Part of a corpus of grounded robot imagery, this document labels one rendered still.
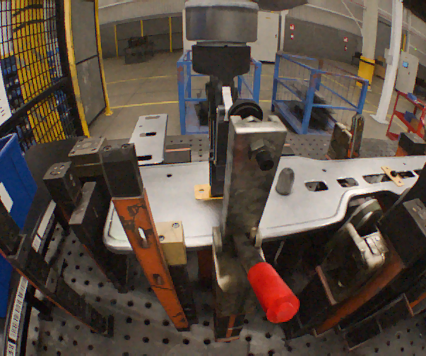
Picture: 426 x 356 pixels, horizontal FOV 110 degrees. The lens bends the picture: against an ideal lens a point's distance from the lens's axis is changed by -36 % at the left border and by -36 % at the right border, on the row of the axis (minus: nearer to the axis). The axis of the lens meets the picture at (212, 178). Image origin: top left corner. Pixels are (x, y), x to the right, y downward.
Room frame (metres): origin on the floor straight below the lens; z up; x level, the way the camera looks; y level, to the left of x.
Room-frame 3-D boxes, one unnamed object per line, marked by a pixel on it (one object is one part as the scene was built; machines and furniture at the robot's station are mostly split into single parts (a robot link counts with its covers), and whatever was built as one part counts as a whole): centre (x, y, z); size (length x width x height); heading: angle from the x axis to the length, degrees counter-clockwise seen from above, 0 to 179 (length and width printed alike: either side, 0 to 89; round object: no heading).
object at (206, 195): (0.30, -0.01, 1.02); 0.08 x 0.04 x 0.01; 97
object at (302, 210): (0.37, -0.49, 1.00); 1.38 x 0.22 x 0.02; 97
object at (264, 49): (8.50, -1.10, 1.22); 2.40 x 0.54 x 2.45; 94
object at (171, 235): (0.17, 0.05, 0.88); 0.04 x 0.04 x 0.36; 7
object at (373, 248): (0.13, -0.21, 0.88); 0.11 x 0.09 x 0.37; 7
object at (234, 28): (0.30, -0.01, 1.28); 0.09 x 0.09 x 0.06
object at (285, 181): (0.32, -0.14, 1.02); 0.03 x 0.03 x 0.07
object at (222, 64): (0.30, -0.01, 1.21); 0.08 x 0.07 x 0.09; 7
